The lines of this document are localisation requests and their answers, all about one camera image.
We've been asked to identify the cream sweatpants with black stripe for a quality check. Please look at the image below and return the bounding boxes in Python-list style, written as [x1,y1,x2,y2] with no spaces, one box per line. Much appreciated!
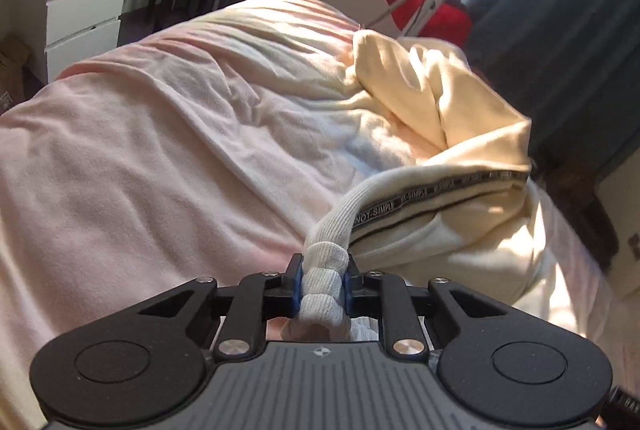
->
[282,30,579,341]

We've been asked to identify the red bag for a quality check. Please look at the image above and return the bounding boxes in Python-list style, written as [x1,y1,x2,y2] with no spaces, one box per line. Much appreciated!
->
[392,0,473,48]

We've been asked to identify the pink bed blanket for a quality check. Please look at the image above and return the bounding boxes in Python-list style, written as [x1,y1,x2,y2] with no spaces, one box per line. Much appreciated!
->
[1,0,639,429]

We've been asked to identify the dark green right curtain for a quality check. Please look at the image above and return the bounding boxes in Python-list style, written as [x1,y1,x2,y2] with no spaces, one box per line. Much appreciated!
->
[465,0,639,179]

